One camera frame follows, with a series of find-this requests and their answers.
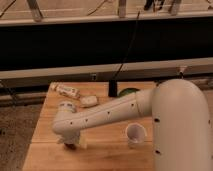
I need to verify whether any wooden cutting board table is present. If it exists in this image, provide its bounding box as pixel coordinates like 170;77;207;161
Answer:
22;90;154;171

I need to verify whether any white plastic bottle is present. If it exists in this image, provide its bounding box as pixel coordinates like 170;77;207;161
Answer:
50;84;80;99

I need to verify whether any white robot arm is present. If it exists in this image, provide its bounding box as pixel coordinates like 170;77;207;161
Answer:
52;79;213;171

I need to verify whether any black camera post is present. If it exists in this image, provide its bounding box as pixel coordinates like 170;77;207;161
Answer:
108;80;117;97

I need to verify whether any dark red pepper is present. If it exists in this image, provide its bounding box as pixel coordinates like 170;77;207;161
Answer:
65;144;76;150

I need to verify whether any green bowl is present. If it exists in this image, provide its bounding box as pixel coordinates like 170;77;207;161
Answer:
117;88;140;97

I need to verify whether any black cable to post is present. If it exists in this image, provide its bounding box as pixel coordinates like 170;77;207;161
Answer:
111;10;141;82

